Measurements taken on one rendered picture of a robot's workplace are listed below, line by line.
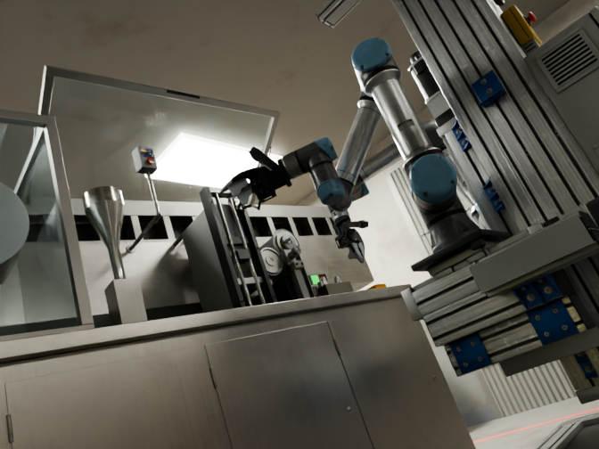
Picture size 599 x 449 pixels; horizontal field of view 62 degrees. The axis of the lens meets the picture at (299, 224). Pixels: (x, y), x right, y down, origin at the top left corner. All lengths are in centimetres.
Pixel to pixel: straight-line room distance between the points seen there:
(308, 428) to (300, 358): 21
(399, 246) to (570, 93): 395
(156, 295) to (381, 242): 363
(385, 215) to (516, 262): 425
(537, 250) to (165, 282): 150
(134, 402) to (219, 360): 27
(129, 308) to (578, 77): 151
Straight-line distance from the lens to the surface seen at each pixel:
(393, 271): 535
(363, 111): 161
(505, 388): 495
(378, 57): 150
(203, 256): 206
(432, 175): 132
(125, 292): 179
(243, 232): 193
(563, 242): 120
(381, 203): 546
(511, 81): 164
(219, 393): 143
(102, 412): 130
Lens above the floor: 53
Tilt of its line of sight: 21 degrees up
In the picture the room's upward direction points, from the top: 20 degrees counter-clockwise
